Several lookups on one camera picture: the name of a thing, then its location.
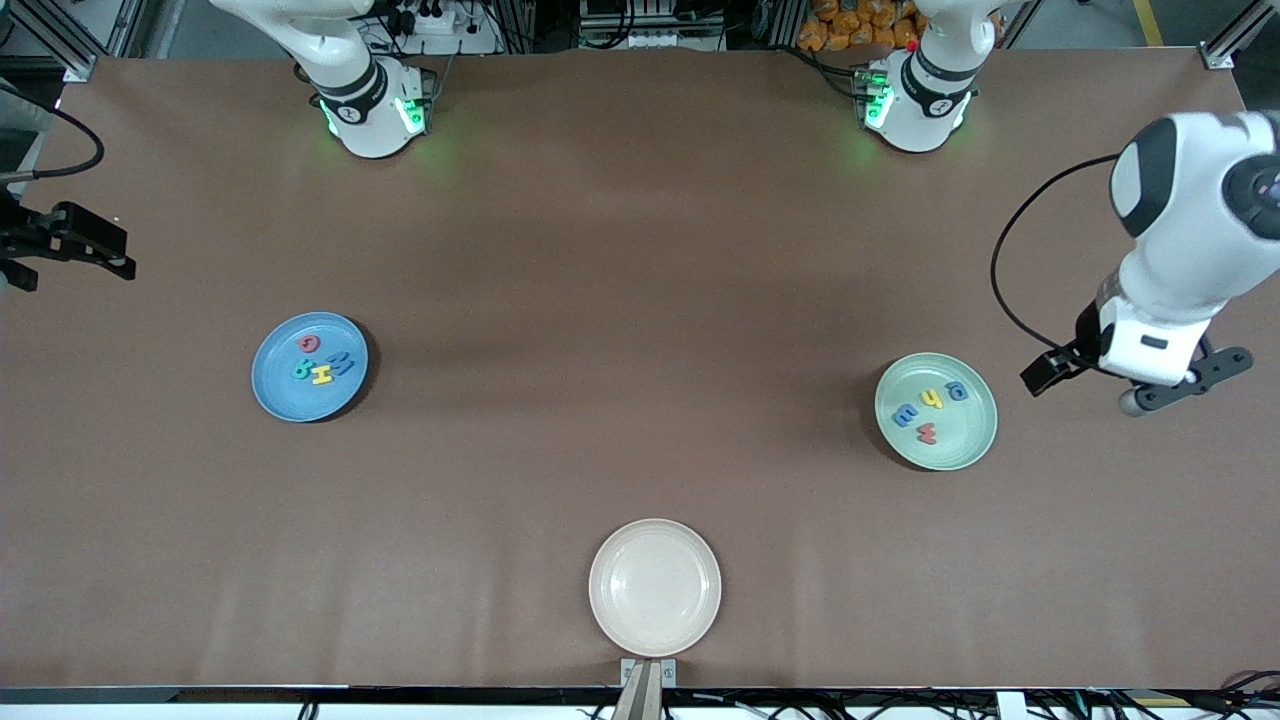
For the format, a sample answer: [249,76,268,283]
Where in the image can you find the green plate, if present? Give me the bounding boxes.
[874,352,999,472]

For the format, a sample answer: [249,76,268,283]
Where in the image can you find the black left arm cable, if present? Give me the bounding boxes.
[990,153,1121,353]

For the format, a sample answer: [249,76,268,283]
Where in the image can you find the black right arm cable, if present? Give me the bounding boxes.
[0,80,106,183]

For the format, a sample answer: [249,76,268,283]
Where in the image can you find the blue plate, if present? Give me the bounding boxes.
[251,312,369,423]

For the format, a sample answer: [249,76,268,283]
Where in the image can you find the orange mesh bag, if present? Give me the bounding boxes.
[798,0,921,53]

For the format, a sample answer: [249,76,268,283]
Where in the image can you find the white power strip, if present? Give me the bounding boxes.
[385,0,501,56]

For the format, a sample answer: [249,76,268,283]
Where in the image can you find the cream plate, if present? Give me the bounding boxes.
[588,518,723,658]

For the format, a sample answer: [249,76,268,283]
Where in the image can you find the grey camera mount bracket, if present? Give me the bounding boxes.
[612,658,678,720]

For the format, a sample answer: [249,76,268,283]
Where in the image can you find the grey device with cables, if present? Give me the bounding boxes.
[578,0,726,51]

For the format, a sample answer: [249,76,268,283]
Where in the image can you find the aluminium frame profile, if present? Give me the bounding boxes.
[1203,0,1263,71]
[25,0,151,83]

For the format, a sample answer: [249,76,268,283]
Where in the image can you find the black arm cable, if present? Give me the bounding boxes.
[0,80,106,183]
[990,153,1121,353]

